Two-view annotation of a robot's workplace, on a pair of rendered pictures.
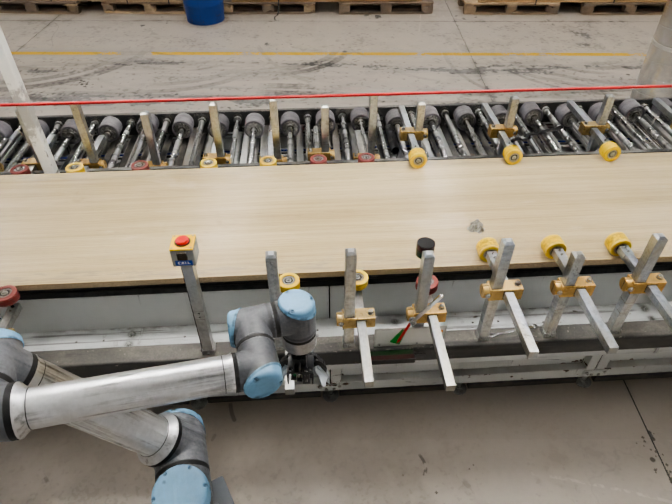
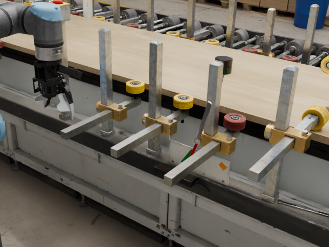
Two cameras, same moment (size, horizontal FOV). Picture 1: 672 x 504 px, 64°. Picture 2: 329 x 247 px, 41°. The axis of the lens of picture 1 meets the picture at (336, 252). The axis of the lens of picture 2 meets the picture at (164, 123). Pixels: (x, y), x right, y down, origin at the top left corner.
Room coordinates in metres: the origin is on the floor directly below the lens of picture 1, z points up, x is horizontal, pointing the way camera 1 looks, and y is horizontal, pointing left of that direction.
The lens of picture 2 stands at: (0.10, -1.04, 1.57)
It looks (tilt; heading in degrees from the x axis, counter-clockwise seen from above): 26 degrees down; 39
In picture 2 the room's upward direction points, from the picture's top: 2 degrees clockwise
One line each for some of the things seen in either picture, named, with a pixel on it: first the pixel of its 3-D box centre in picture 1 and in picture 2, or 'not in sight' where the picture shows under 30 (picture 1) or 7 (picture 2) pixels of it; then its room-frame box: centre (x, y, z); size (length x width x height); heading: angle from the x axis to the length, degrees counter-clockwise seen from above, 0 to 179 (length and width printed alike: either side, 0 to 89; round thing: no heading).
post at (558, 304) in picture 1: (559, 303); not in sight; (1.31, -0.80, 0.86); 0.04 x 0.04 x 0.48; 4
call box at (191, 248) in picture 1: (184, 251); (58, 12); (1.23, 0.46, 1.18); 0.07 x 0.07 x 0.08; 4
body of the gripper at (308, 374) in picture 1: (300, 359); (50, 76); (0.90, 0.10, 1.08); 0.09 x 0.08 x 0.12; 179
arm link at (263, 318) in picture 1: (253, 327); (14, 18); (0.86, 0.20, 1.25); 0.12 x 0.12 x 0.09; 17
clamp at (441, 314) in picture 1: (425, 312); (216, 140); (1.28, -0.32, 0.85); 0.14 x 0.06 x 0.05; 94
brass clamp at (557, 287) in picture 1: (571, 286); not in sight; (1.31, -0.82, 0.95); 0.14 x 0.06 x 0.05; 94
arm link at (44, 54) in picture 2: (300, 338); (50, 52); (0.91, 0.09, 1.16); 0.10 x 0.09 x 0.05; 89
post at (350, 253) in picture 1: (349, 302); (154, 102); (1.26, -0.05, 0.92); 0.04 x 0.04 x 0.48; 4
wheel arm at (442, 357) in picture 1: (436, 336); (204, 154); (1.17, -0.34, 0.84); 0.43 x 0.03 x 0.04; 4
